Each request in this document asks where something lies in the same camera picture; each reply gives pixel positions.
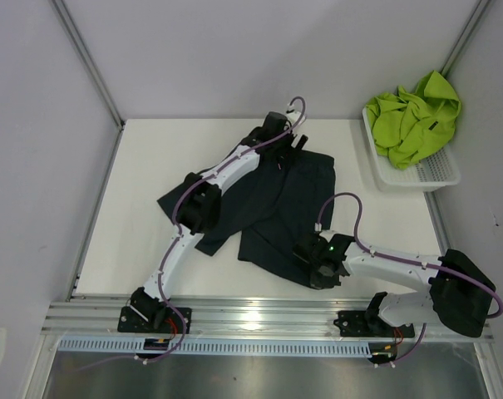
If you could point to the right aluminium frame post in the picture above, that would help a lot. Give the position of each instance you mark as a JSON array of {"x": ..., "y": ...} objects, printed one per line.
[{"x": 472, "y": 23}]

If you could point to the lime green shorts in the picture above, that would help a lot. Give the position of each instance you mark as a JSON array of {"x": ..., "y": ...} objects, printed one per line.
[{"x": 410, "y": 126}]

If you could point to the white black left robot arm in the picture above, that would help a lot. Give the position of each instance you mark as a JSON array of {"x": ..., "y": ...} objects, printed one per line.
[{"x": 197, "y": 210}]

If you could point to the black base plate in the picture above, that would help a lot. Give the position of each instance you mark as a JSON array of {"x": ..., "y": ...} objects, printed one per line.
[
  {"x": 166, "y": 321},
  {"x": 354, "y": 323}
]

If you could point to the aluminium mounting rail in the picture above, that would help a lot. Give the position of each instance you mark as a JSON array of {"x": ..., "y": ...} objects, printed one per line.
[{"x": 224, "y": 318}]

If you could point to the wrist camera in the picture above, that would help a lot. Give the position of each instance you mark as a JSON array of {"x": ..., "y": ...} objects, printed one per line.
[
  {"x": 319, "y": 229},
  {"x": 294, "y": 117}
]

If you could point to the white plastic basket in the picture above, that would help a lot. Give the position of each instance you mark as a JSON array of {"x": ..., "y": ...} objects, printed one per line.
[{"x": 432, "y": 173}]

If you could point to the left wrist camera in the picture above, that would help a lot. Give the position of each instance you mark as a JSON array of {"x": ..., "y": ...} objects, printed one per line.
[{"x": 294, "y": 117}]

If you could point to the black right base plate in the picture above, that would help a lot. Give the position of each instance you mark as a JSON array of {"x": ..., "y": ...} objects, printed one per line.
[{"x": 354, "y": 323}]

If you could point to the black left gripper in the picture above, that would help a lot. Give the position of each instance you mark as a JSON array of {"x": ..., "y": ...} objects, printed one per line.
[{"x": 284, "y": 153}]

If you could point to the aluminium frame post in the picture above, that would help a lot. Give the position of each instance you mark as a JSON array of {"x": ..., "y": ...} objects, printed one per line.
[
  {"x": 84, "y": 55},
  {"x": 472, "y": 23}
]

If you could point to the white slotted cable duct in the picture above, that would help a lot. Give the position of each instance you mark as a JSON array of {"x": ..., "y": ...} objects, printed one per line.
[{"x": 210, "y": 346}]

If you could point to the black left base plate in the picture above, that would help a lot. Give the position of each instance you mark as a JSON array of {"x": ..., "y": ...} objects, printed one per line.
[{"x": 166, "y": 321}]

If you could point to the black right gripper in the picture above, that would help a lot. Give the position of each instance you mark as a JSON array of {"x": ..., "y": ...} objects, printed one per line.
[{"x": 321, "y": 283}]

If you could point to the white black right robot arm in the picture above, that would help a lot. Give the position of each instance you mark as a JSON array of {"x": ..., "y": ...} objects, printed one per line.
[{"x": 447, "y": 289}]

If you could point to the left aluminium frame post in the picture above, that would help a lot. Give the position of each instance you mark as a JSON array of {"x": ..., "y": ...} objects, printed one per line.
[{"x": 84, "y": 55}]

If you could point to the dark navy shorts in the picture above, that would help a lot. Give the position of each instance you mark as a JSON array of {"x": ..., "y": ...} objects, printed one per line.
[{"x": 272, "y": 208}]

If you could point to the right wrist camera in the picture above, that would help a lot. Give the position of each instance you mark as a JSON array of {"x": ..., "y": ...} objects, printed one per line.
[{"x": 319, "y": 229}]

